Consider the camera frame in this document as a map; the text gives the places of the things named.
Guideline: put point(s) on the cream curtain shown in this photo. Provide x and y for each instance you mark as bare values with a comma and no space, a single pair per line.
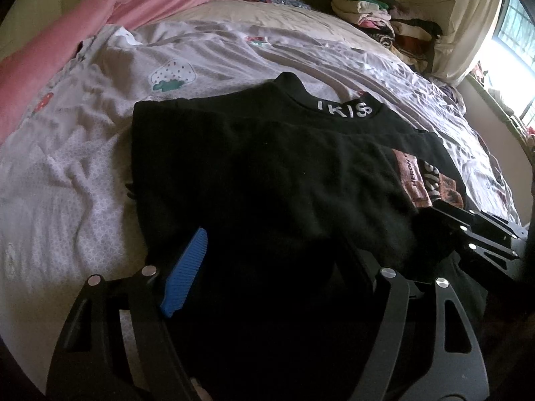
468,21

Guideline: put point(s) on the pink blanket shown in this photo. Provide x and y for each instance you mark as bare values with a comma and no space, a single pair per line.
83,29

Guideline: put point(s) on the lilac printed duvet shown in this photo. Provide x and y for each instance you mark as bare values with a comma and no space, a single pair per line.
75,154

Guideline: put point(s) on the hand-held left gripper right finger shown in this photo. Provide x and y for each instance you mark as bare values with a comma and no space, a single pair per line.
393,300

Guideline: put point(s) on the black sweater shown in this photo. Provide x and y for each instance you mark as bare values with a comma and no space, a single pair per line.
271,183

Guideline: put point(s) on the beige bed sheet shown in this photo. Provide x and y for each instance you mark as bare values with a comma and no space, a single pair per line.
259,14

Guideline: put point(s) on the blue floral cloth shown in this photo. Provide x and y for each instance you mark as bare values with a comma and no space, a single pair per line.
288,2

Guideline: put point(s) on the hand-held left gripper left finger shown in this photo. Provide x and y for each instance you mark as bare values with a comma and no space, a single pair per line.
184,275

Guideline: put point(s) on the window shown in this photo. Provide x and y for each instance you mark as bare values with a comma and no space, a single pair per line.
516,41

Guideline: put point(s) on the pile of folded clothes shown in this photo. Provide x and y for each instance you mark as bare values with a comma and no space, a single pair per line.
376,12

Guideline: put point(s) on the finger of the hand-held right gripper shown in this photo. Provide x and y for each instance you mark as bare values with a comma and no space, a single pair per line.
480,223
489,252

